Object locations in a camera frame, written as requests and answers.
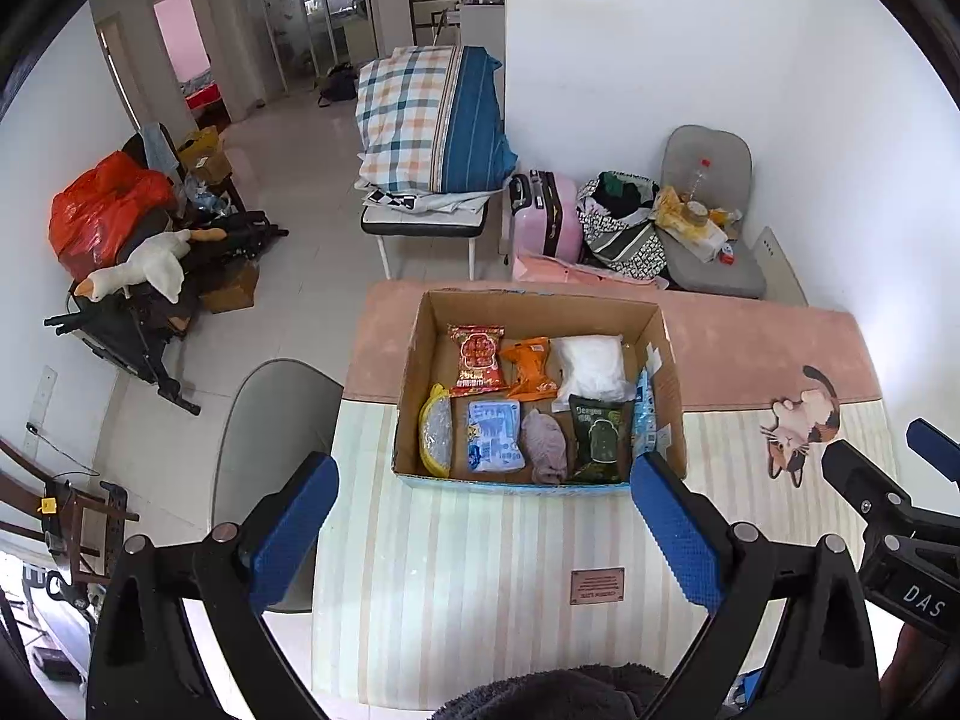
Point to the yellow topped cardboard box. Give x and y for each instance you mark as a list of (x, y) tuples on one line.
[(204, 154)]

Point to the light blue tissue pack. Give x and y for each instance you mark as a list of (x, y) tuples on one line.
[(493, 435)]

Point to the light blue cloth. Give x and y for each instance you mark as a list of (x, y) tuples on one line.
[(157, 146)]

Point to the white plastic bag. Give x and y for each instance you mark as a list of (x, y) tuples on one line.
[(592, 371)]

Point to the white leaning board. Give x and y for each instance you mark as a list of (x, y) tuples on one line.
[(781, 266)]

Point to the plaid bedding bundle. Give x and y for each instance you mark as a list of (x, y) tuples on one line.
[(420, 120)]

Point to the person's right forearm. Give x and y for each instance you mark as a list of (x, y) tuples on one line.
[(919, 667)]

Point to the dark fleece garment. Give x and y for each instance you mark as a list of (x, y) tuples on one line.
[(555, 694)]

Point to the pink suitcase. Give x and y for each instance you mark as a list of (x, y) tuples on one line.
[(547, 214)]

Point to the brown cardboard box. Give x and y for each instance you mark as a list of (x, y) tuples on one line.
[(232, 289)]

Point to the red plastic bag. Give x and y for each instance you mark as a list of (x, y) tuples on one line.
[(105, 210)]

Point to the dark green snack packet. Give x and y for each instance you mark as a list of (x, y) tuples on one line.
[(600, 439)]

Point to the clear plastic bottle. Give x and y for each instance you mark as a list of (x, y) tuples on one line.
[(699, 180)]

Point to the grey padded chair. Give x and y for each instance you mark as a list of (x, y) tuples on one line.
[(712, 270)]

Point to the black and white bench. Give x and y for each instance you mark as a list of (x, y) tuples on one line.
[(427, 221)]

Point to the patterned tote bag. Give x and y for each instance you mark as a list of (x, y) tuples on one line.
[(626, 247)]

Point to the black folded stroller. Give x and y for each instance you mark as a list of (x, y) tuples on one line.
[(142, 337)]

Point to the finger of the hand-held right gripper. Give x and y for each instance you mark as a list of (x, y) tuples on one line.
[(855, 476), (937, 450)]

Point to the orange snack packet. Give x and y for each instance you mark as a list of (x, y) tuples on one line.
[(529, 367)]

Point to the blue and white packet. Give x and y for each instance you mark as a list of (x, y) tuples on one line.
[(645, 412)]

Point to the dark wooden chair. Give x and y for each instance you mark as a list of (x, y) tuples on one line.
[(82, 525)]

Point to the yellow plastic bag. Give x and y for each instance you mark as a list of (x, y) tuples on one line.
[(675, 214)]

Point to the grey shell chair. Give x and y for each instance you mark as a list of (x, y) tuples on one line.
[(277, 450)]

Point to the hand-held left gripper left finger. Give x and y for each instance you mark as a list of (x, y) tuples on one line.
[(292, 532)]

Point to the white goose plush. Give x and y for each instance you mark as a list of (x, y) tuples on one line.
[(146, 266)]

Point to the black floor bag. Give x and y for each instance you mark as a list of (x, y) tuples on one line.
[(337, 85)]

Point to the purple grey sock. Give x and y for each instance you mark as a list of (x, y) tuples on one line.
[(545, 446)]

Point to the white cabinet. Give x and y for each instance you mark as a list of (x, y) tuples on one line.
[(480, 24)]

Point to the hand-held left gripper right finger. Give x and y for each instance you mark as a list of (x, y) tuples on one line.
[(675, 532)]

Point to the yellow edged clear pouch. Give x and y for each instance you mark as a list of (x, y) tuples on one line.
[(435, 435)]

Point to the red snack packet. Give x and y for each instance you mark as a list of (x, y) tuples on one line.
[(476, 360)]

